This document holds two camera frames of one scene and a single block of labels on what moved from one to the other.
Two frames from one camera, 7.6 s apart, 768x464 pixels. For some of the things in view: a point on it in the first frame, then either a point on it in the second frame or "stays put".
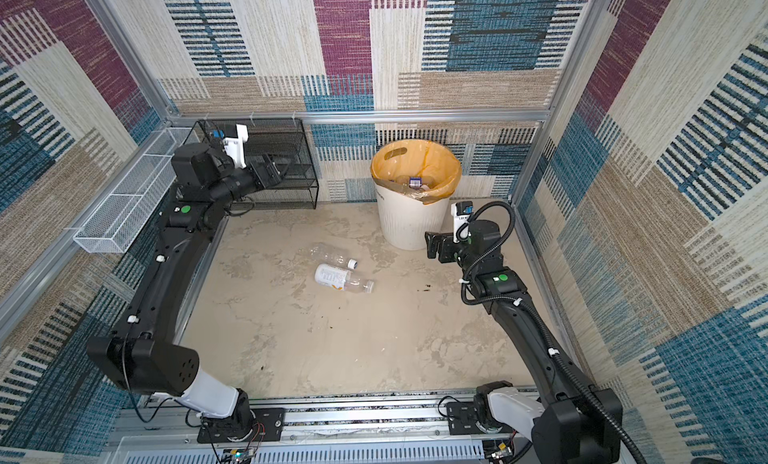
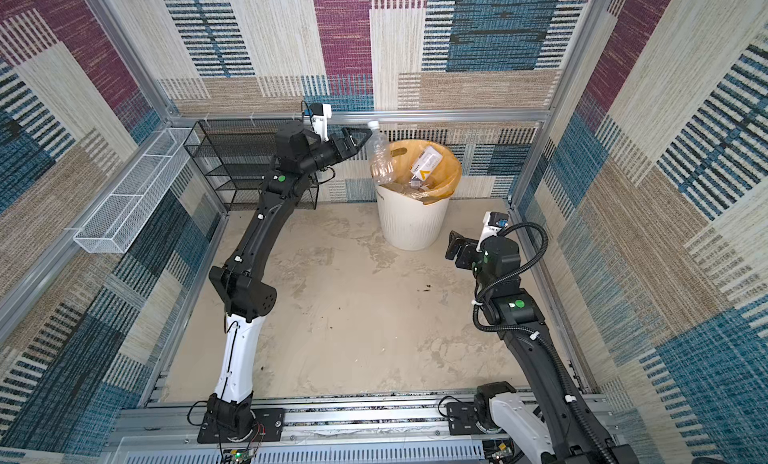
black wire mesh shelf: (284, 139) stays put
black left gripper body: (253, 170) → (333, 154)
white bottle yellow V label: (341, 279) → (425, 168)
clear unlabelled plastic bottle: (321, 253) → (380, 155)
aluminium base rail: (410, 427) stays put
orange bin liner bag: (437, 167) stays put
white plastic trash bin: (405, 220) stays put
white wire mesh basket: (112, 227) stays put
